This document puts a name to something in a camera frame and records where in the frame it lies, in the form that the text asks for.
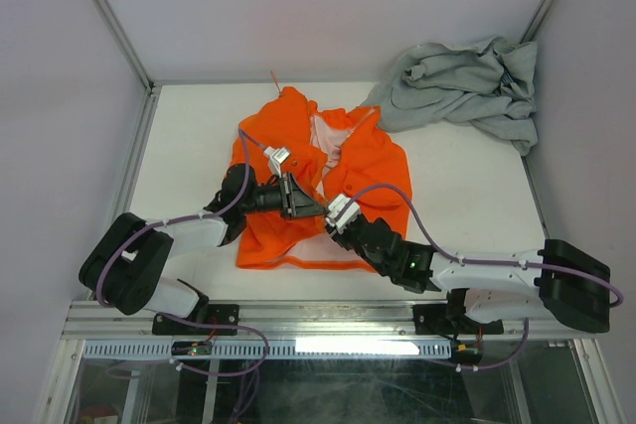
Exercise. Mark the orange zip jacket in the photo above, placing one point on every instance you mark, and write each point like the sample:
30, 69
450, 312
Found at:
332, 152

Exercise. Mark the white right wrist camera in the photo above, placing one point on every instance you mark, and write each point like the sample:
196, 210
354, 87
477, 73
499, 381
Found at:
340, 212

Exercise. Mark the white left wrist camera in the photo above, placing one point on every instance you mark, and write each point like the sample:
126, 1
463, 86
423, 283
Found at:
276, 157

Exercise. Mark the white slotted cable duct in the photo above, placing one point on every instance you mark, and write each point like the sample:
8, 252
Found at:
300, 348

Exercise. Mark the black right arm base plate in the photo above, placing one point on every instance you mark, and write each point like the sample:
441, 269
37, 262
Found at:
447, 320

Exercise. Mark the grey sweatshirt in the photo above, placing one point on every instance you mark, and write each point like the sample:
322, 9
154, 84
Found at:
488, 84

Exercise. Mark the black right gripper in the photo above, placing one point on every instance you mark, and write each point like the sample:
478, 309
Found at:
341, 237

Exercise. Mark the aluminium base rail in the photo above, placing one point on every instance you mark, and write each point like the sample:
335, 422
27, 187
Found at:
276, 319

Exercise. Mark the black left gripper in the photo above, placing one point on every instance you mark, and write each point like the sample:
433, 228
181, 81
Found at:
294, 202

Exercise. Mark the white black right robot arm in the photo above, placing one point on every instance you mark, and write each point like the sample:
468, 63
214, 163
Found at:
558, 281

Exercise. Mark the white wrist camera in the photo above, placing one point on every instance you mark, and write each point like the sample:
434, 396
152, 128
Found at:
276, 157
340, 212

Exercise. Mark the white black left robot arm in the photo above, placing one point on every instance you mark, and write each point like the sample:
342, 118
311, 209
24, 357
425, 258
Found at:
125, 269

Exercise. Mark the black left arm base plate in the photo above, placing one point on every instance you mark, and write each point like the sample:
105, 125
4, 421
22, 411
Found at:
218, 319

